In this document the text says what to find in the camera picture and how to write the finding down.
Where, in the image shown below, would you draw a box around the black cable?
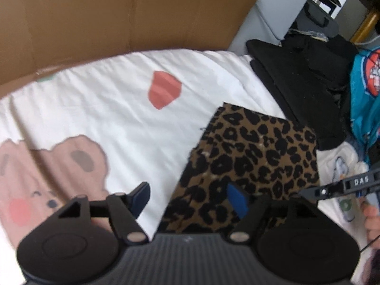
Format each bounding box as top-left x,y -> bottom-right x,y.
358,234 -> 380,253

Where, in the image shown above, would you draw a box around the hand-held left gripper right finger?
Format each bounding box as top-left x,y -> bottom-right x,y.
227,182 -> 324,242

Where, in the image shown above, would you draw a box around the white printed bedsheet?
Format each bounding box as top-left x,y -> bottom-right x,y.
0,49 -> 380,285

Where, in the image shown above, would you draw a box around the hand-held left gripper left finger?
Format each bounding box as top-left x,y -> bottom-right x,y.
56,182 -> 150,244

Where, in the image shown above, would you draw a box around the teal printed clothing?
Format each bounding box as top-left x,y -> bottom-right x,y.
350,47 -> 380,152

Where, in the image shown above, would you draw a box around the gold metal pole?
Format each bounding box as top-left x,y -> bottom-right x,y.
350,11 -> 380,43

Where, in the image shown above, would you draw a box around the black folded clothes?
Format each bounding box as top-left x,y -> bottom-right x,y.
246,34 -> 358,151

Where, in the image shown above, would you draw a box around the leopard print pants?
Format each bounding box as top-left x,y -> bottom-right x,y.
157,102 -> 321,235

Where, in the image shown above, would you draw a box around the grey upholstered furniture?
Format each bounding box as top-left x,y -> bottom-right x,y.
227,0 -> 323,55

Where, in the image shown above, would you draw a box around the person's right hand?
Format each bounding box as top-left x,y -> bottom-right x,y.
361,197 -> 380,239

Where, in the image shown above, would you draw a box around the brown cardboard box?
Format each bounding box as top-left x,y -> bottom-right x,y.
0,0 -> 268,91

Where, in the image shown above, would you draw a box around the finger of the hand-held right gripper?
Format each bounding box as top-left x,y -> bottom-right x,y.
298,171 -> 380,202

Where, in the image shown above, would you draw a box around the black bag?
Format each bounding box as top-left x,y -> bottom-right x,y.
297,0 -> 340,38

